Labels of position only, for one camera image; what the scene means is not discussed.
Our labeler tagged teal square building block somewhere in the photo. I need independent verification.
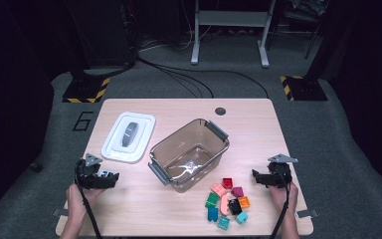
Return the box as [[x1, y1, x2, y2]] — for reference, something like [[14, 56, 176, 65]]
[[216, 215, 231, 231]]

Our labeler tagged brown translucent storage box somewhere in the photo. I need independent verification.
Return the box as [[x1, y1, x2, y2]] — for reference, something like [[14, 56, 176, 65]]
[[147, 118, 231, 194]]

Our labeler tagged long black floor cable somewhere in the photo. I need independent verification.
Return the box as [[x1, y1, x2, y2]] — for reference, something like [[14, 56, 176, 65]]
[[137, 56, 270, 100]]

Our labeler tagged person's left hand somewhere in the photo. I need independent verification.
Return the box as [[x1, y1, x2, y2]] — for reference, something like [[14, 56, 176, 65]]
[[66, 182, 105, 218]]

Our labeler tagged light cyan building block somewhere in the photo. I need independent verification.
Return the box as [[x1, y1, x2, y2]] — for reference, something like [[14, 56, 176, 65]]
[[235, 211, 249, 225]]

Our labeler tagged yellow-black striped base plate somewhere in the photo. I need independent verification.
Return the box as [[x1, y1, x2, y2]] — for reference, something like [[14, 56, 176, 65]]
[[62, 77, 111, 104], [280, 75, 328, 102]]

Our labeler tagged salmon building brick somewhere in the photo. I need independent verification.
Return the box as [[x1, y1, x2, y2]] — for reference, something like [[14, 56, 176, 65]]
[[210, 182, 228, 197]]

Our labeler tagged dark cluttered metal stand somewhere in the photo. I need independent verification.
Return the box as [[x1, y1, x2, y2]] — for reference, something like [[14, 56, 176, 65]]
[[277, 0, 331, 61]]

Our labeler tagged left hand-held gripper cable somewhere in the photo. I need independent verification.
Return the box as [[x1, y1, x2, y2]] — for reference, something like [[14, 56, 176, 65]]
[[74, 160, 102, 239]]

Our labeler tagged white lid with grey handle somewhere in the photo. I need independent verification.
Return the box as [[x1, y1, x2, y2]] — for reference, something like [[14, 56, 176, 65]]
[[100, 112, 156, 164]]

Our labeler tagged black stand post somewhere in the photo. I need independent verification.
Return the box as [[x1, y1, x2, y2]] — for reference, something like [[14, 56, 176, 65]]
[[306, 0, 347, 81], [63, 0, 89, 81]]

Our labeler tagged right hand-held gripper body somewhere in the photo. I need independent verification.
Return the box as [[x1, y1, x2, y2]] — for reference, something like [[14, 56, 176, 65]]
[[266, 153, 298, 189]]

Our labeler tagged thick black floor hose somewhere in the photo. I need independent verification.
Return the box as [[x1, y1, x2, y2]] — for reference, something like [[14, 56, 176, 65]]
[[83, 49, 139, 80]]

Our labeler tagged hand-held gripper cable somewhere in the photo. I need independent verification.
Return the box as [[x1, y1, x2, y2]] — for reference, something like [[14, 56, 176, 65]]
[[74, 160, 102, 239], [270, 167, 292, 239]]

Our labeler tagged white metal stand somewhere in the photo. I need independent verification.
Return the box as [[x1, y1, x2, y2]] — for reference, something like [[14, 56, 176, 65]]
[[190, 0, 277, 69]]

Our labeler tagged white cable bundle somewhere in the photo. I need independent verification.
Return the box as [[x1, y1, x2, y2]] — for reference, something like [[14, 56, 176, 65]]
[[138, 29, 194, 53]]

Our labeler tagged green building block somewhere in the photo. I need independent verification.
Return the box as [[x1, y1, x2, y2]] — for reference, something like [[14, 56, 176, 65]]
[[205, 192, 220, 209]]

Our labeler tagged right hand-held gripper cable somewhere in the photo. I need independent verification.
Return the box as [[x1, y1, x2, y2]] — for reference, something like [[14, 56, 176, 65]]
[[270, 167, 292, 239]]

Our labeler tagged black building block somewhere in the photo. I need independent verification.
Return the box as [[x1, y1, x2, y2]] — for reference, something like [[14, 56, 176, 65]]
[[228, 198, 243, 215]]

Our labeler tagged dark cabinet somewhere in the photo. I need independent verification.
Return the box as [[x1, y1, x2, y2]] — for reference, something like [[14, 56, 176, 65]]
[[74, 0, 137, 68]]

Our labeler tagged blue building block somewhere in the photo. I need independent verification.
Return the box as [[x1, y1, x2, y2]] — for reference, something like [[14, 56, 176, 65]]
[[207, 207, 219, 223]]

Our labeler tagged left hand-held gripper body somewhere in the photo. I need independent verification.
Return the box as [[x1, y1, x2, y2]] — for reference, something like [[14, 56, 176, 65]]
[[74, 152, 111, 190]]

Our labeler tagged pink arch building block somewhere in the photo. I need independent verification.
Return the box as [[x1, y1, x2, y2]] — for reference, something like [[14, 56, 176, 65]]
[[219, 193, 231, 216]]

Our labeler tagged person's right hand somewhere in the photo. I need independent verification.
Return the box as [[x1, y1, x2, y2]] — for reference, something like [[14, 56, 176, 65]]
[[268, 181, 299, 217]]

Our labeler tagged orange building block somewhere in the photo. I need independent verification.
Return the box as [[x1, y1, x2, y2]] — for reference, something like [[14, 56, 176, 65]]
[[238, 195, 251, 210]]

